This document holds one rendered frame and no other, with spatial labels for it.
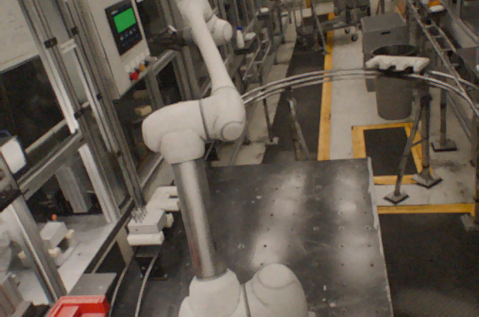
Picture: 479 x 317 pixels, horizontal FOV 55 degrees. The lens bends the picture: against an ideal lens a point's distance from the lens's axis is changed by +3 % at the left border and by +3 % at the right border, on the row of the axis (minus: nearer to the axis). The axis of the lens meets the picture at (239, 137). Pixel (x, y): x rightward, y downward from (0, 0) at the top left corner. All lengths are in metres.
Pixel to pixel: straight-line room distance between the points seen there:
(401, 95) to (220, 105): 3.09
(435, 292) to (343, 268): 0.95
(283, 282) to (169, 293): 0.62
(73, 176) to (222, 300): 0.90
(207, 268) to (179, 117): 0.47
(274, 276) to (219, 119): 0.51
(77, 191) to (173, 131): 0.80
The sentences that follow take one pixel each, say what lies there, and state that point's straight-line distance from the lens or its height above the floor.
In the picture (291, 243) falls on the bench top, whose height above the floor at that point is 0.68.
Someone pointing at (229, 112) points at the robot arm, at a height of 1.44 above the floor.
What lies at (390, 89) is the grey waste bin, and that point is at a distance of 4.25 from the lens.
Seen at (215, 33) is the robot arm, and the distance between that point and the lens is 1.80.
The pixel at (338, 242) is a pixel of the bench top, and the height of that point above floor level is 0.68.
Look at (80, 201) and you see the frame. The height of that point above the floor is 0.98.
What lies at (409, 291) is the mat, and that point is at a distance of 2.69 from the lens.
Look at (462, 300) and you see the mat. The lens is 2.69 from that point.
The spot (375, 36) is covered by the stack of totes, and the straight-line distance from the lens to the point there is 4.87.
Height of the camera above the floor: 1.95
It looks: 26 degrees down
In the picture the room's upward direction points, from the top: 12 degrees counter-clockwise
